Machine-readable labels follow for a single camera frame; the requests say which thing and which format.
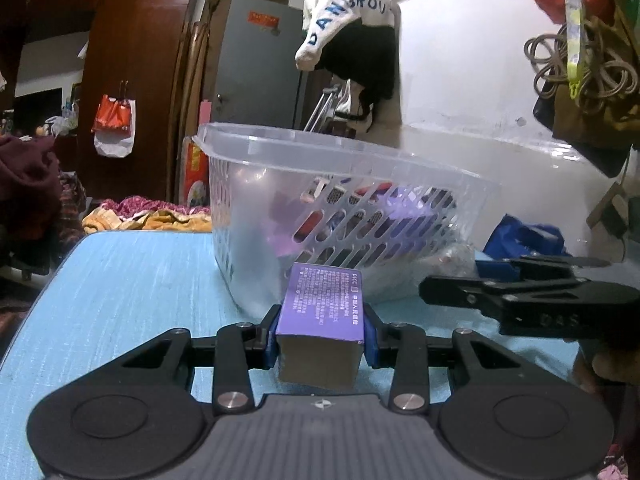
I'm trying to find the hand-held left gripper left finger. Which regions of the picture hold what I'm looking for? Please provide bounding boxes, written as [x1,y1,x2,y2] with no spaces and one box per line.
[120,304,284,417]

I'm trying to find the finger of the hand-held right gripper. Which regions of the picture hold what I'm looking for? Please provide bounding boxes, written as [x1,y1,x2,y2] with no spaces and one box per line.
[474,255,613,286]
[419,276,551,320]

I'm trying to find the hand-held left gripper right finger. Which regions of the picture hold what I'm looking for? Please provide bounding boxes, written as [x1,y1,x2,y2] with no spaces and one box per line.
[364,304,521,416]

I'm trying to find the purple box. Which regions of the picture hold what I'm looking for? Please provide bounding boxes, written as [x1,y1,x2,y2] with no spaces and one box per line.
[274,262,368,391]

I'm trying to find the white plastic basket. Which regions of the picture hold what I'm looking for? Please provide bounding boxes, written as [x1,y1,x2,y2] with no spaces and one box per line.
[192,121,501,313]

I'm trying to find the person's right hand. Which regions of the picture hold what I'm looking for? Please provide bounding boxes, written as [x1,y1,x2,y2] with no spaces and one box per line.
[572,341,640,395]

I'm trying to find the blue plastic bag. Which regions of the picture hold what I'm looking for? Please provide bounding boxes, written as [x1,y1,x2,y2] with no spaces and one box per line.
[482,214,568,262]

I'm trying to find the red round jar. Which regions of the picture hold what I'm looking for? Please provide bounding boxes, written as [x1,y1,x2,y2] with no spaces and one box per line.
[295,209,333,242]

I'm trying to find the red box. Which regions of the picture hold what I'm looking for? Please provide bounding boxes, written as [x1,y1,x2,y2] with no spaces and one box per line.
[350,182,396,199]

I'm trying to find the white box with blue print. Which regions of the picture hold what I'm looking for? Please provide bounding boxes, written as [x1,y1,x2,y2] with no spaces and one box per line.
[302,176,347,207]

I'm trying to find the yellow cloth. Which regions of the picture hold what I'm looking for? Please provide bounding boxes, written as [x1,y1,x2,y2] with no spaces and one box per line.
[82,207,213,234]

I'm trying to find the pink cloth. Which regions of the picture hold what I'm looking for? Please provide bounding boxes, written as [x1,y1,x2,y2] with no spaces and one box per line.
[595,452,640,480]

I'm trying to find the brown hanging bag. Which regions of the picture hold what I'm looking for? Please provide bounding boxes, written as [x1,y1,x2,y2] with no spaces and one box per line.
[532,0,640,177]

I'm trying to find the red printed packet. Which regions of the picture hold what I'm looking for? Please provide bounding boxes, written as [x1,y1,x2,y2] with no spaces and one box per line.
[182,136,211,206]

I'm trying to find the floral bedding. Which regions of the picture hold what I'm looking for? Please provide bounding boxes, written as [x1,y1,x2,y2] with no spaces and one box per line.
[100,195,213,221]

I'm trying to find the white and black hanging bag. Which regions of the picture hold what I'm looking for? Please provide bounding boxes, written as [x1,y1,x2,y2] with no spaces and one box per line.
[345,80,376,135]

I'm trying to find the leaning wooden boards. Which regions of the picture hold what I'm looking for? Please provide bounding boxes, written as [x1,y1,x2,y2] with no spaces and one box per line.
[172,20,211,201]

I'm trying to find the black hanging garment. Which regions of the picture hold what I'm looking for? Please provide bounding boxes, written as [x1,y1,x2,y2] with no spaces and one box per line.
[320,22,401,103]

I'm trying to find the red and white plastic bag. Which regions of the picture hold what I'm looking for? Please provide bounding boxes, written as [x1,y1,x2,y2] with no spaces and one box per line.
[92,94,137,158]

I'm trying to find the grey door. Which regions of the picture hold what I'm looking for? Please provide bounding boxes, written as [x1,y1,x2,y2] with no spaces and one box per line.
[212,0,308,131]

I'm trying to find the maroon garment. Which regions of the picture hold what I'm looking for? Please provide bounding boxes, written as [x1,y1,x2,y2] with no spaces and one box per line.
[0,134,63,241]

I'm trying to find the brown wooden wardrobe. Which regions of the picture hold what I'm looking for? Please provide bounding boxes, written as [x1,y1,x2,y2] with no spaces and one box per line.
[0,0,201,206]

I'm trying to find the black monitor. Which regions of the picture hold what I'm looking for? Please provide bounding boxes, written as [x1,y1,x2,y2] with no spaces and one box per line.
[12,89,63,126]

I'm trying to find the wall power adapter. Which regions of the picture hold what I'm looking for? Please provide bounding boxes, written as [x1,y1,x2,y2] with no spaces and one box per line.
[587,180,631,251]

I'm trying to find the coiled rope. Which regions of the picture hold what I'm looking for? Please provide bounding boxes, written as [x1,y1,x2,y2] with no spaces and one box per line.
[524,15,638,111]

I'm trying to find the yellow green strap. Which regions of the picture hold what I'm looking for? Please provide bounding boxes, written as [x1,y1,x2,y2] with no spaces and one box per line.
[560,0,592,100]

